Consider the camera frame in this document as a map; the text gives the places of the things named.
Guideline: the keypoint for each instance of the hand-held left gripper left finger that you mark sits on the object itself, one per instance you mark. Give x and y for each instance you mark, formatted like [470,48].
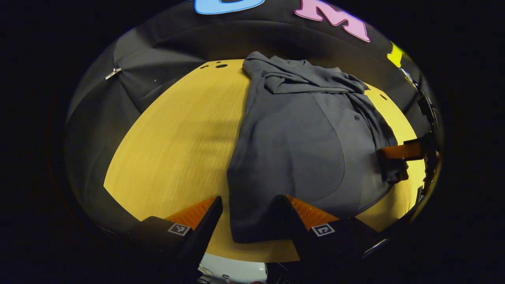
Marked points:
[203,236]

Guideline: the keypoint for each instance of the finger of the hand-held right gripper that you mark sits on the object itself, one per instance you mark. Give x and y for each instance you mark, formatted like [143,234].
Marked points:
[402,151]

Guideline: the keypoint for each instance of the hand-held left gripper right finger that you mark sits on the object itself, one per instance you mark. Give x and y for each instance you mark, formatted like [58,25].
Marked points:
[300,236]

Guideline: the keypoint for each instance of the grey button-up shirt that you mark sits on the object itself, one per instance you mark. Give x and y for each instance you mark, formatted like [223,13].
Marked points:
[300,150]

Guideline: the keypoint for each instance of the black backdrop cloth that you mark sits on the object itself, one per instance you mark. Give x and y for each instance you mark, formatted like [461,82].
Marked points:
[165,59]

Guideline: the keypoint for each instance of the small silver clip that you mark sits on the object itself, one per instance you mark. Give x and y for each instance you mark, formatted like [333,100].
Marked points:
[113,73]

